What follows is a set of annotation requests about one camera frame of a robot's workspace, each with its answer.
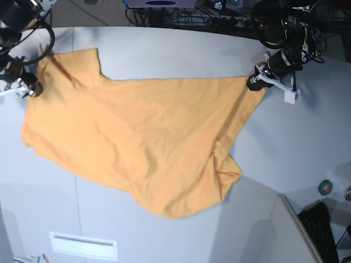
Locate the pencil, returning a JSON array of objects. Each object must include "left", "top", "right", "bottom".
[{"left": 42, "top": 254, "right": 49, "bottom": 263}]

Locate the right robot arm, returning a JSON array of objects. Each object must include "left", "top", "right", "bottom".
[{"left": 1, "top": 0, "right": 55, "bottom": 98}]

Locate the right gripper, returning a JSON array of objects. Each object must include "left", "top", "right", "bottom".
[{"left": 1, "top": 56, "right": 43, "bottom": 98}]

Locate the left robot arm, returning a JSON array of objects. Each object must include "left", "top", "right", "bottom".
[{"left": 247, "top": 1, "right": 350, "bottom": 105}]

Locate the orange t-shirt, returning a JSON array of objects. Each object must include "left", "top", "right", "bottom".
[{"left": 21, "top": 49, "right": 264, "bottom": 219}]

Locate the green tape roll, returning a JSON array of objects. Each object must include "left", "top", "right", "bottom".
[{"left": 318, "top": 180, "right": 333, "bottom": 196}]

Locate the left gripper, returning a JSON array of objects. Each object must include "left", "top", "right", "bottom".
[{"left": 247, "top": 45, "right": 308, "bottom": 104}]

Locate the white rectangular tray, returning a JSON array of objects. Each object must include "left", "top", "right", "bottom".
[{"left": 49, "top": 232, "right": 118, "bottom": 261}]

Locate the black power strip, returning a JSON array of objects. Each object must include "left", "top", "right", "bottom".
[{"left": 205, "top": 16, "right": 253, "bottom": 30}]

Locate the black keyboard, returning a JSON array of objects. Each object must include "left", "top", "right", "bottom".
[{"left": 298, "top": 202, "right": 339, "bottom": 263}]

